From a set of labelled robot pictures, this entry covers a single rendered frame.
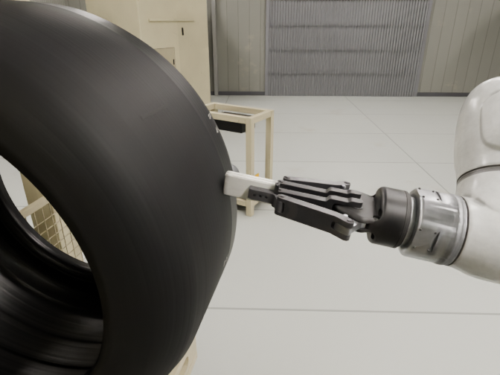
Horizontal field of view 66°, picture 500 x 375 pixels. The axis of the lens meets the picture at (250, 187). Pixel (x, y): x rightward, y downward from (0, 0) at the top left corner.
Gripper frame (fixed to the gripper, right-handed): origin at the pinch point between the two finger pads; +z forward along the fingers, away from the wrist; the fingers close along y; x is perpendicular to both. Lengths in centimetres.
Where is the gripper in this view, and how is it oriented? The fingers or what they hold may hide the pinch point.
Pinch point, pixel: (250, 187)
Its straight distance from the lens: 51.6
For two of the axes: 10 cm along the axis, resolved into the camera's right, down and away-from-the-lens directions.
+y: -2.0, 3.9, -9.0
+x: -1.4, 9.0, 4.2
